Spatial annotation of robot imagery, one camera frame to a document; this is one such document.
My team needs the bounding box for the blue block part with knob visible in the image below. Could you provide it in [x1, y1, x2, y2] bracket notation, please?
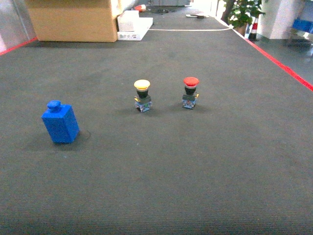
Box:
[42, 100, 80, 143]

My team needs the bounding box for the yellow mushroom push button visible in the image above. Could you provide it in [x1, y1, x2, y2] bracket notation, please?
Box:
[134, 79, 152, 113]

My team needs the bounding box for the red mushroom push button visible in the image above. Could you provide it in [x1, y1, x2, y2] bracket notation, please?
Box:
[182, 77, 200, 109]

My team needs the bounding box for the white flat box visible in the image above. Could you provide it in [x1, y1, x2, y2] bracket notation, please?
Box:
[117, 18, 153, 41]

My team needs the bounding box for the small white box on top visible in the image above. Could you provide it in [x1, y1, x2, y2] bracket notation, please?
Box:
[117, 10, 139, 32]

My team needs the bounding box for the red white object far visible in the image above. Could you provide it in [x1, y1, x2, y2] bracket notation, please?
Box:
[134, 4, 146, 12]

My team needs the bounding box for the red white traffic cone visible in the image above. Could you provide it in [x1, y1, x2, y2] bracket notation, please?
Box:
[248, 18, 258, 42]

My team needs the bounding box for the potted green plant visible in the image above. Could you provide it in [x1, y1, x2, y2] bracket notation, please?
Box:
[221, 0, 265, 36]

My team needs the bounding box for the large brown cardboard box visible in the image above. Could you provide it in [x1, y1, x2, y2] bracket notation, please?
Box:
[25, 0, 121, 42]

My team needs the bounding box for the red conveyor side rail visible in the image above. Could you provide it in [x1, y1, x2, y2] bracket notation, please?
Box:
[245, 39, 313, 91]

